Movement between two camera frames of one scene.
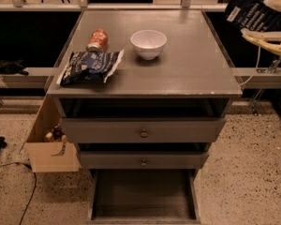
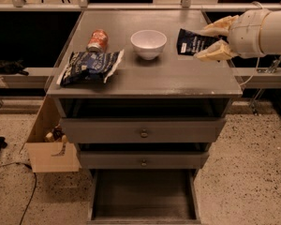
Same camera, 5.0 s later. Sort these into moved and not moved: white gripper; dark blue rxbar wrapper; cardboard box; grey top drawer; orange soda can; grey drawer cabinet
Moved: white gripper; dark blue rxbar wrapper
Not moved: grey drawer cabinet; orange soda can; grey top drawer; cardboard box
